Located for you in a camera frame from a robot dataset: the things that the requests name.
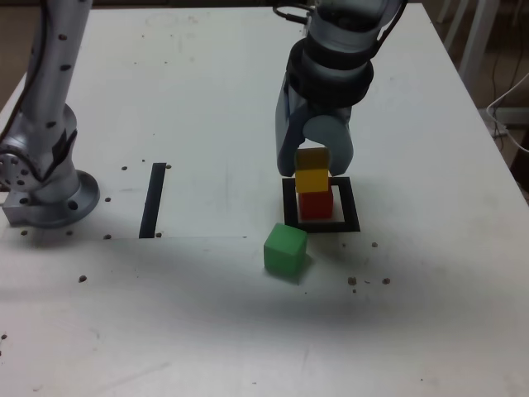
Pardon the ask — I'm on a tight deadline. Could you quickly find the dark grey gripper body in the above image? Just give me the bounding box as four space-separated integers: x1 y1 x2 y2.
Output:
287 88 354 126

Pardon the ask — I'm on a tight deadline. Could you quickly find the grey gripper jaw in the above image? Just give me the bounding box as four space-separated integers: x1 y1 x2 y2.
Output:
274 80 307 178
304 114 355 178

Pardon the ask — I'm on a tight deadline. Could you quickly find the yellow cube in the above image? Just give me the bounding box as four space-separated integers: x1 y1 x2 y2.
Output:
293 147 333 194

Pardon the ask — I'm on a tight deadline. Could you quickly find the red cube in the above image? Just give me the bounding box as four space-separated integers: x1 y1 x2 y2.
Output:
298 188 335 221

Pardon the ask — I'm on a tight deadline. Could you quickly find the green cube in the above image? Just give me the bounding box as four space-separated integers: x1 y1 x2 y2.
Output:
263 222 308 277

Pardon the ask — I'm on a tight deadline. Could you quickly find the black tape square outline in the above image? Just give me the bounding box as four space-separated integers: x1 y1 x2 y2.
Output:
281 176 361 233

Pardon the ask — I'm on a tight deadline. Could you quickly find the black tape strip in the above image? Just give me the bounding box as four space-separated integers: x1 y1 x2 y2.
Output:
138 162 166 240

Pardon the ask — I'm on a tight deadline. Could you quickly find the white furniture leg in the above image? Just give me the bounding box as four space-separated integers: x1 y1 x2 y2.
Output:
457 0 497 82
436 0 470 46

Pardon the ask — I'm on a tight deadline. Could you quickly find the white cable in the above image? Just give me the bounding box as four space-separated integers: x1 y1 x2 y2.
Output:
486 72 529 154

